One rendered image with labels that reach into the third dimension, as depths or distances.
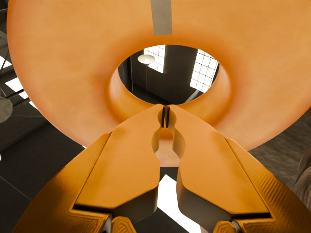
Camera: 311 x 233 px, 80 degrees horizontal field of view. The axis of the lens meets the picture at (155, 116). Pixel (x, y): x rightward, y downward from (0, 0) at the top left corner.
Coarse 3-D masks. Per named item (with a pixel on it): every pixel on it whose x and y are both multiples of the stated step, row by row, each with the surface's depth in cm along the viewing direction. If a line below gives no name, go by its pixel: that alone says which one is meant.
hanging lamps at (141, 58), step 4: (140, 56) 661; (144, 56) 668; (148, 56) 669; (152, 56) 664; (140, 60) 655; (144, 60) 668; (148, 60) 669; (152, 60) 660; (144, 64) 645; (148, 64) 642; (0, 156) 377; (0, 160) 370; (20, 192) 476
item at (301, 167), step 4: (308, 148) 38; (308, 152) 38; (304, 156) 39; (308, 156) 38; (300, 160) 41; (304, 160) 40; (300, 164) 41; (304, 164) 40; (300, 168) 41; (304, 168) 41; (300, 172) 42
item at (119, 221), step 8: (120, 216) 6; (112, 224) 5; (120, 224) 5; (128, 224) 5; (216, 224) 6; (224, 224) 6; (232, 224) 6; (112, 232) 5; (120, 232) 5; (128, 232) 5; (136, 232) 5; (216, 232) 5; (224, 232) 5; (232, 232) 5
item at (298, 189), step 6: (306, 168) 33; (300, 174) 35; (306, 174) 34; (300, 180) 35; (306, 180) 34; (294, 186) 37; (300, 186) 36; (306, 186) 35; (294, 192) 38; (300, 192) 37; (306, 192) 36; (300, 198) 38; (306, 198) 37; (306, 204) 38
